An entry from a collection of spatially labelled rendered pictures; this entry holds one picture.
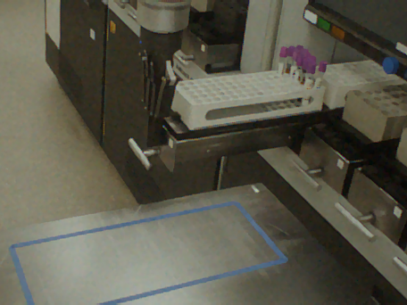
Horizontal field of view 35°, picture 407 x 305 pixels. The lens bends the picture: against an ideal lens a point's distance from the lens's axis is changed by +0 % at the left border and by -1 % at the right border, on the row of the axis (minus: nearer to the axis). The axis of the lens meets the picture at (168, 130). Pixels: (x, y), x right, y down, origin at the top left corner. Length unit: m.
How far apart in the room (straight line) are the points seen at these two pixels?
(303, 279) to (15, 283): 0.37
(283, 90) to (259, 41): 0.30
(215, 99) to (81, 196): 1.27
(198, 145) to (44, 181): 1.36
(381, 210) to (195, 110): 0.36
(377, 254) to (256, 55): 0.61
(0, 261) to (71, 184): 1.62
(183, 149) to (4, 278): 0.46
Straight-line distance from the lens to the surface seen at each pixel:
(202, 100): 1.19
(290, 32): 1.46
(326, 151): 1.24
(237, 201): 1.01
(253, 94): 1.25
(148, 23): 1.09
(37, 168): 2.57
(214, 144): 1.21
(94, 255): 0.88
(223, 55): 1.64
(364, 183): 1.17
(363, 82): 1.39
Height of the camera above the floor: 1.39
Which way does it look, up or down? 29 degrees down
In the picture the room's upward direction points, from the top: 5 degrees clockwise
